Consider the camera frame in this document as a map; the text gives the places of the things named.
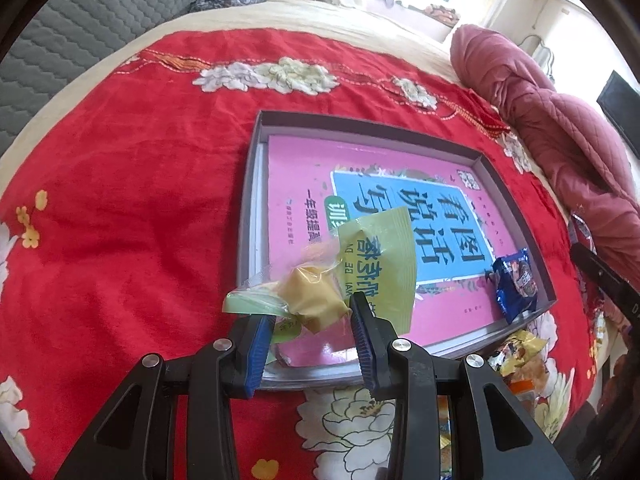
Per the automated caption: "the red candy wrapper packet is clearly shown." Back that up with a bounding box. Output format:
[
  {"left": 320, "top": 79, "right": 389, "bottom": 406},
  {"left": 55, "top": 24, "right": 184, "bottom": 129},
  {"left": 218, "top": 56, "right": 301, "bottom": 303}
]
[{"left": 567, "top": 212, "right": 597, "bottom": 254}]

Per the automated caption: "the red floral blanket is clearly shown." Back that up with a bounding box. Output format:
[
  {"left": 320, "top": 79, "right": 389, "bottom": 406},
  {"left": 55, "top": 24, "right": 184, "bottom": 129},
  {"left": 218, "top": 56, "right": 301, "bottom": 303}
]
[{"left": 1, "top": 28, "right": 597, "bottom": 479}]

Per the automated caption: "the orange clear biscuit bag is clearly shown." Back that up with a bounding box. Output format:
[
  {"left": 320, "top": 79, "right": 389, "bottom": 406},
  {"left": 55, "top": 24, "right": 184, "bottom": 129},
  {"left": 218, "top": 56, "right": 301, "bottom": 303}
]
[{"left": 506, "top": 356, "right": 554, "bottom": 412}]

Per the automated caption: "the grey quilted headboard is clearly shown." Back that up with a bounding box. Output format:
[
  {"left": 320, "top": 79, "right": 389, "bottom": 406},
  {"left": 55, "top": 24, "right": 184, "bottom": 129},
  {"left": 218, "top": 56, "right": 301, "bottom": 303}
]
[{"left": 1, "top": 0, "right": 195, "bottom": 151}]

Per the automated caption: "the yellow snack packet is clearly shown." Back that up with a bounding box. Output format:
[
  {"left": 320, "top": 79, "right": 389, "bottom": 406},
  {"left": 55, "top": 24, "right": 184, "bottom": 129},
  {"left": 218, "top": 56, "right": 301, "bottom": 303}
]
[{"left": 488, "top": 330, "right": 547, "bottom": 377}]

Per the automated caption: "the grey cardboard box tray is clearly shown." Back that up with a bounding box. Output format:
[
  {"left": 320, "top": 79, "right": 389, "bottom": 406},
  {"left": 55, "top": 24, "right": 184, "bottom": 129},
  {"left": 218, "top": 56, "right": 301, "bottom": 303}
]
[{"left": 238, "top": 110, "right": 556, "bottom": 358}]

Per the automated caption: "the green pastry packet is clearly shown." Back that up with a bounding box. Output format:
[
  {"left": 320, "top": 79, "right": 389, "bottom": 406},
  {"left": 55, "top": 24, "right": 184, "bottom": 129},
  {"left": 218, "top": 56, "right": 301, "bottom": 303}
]
[{"left": 222, "top": 207, "right": 416, "bottom": 351}]

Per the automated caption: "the pink and blue book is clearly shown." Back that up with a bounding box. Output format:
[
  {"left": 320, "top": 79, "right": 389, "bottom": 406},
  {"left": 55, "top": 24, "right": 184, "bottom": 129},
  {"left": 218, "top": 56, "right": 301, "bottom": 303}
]
[{"left": 266, "top": 134, "right": 518, "bottom": 350}]

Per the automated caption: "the black television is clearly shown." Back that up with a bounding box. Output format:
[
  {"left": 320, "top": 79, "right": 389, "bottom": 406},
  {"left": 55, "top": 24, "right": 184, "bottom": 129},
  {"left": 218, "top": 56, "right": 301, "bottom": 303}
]
[{"left": 597, "top": 70, "right": 640, "bottom": 157}]

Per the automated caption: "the blue oreo cookie packet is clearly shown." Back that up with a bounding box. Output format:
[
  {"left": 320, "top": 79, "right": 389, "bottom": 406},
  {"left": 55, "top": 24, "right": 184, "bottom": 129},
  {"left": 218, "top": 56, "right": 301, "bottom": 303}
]
[{"left": 486, "top": 248, "right": 538, "bottom": 324}]

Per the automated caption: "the pink quilted comforter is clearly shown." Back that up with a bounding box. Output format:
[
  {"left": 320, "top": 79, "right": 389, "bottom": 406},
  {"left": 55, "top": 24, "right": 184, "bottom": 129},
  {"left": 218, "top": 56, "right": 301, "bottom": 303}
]
[{"left": 450, "top": 25, "right": 639, "bottom": 285}]

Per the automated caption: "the orange bread cake packet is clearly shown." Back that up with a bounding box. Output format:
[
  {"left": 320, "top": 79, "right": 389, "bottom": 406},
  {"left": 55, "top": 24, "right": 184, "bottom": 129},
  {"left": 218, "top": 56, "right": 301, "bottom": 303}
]
[{"left": 269, "top": 236, "right": 340, "bottom": 281}]

